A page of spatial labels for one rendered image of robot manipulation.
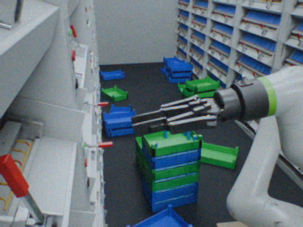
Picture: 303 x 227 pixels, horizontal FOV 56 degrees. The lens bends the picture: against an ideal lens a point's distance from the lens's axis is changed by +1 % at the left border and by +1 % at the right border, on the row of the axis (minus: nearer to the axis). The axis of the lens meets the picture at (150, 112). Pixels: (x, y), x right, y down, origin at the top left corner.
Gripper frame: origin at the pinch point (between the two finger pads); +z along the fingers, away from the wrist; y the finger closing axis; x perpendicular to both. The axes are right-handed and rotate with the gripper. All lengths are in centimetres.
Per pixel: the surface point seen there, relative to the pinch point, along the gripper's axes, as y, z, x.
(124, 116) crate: -190, 12, 89
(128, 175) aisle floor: -111, 16, 97
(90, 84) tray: -51, 16, 5
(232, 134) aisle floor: -157, -82, 114
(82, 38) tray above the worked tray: -51, 14, -13
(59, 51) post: 18.4, 10.1, -22.9
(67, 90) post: 18.4, 10.7, -17.5
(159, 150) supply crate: -73, -7, 57
